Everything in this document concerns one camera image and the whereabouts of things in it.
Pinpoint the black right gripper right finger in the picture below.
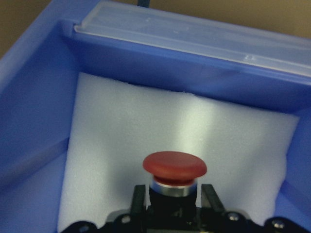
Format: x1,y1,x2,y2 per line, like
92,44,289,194
201,184,225,214

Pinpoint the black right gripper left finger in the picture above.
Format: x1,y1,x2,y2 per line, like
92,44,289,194
130,185,147,214

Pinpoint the red push button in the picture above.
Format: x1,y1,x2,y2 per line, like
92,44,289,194
142,151,207,198

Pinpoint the white foam pad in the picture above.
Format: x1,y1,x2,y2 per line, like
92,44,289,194
57,73,299,232

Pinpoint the near blue storage bin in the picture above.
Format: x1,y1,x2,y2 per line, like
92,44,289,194
0,0,311,233

